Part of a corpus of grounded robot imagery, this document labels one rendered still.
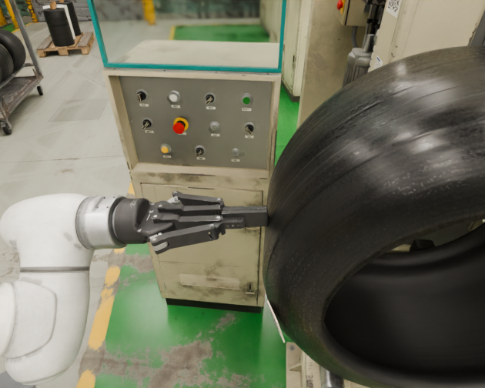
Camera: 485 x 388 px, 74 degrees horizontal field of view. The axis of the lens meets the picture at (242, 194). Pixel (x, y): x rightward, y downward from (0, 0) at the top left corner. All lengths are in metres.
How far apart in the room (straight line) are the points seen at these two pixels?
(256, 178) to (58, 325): 0.81
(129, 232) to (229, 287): 1.17
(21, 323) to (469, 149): 0.58
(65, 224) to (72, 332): 0.17
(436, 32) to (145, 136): 0.92
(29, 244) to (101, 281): 1.55
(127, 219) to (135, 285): 1.53
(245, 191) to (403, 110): 0.88
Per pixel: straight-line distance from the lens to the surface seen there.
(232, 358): 1.74
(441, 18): 0.69
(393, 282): 0.89
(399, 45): 0.68
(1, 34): 4.78
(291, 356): 1.74
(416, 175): 0.36
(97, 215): 0.55
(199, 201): 0.54
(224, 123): 1.13
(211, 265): 1.55
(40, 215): 0.60
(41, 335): 0.58
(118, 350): 1.86
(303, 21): 3.98
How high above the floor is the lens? 1.58
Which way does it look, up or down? 38 degrees down
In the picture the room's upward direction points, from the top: straight up
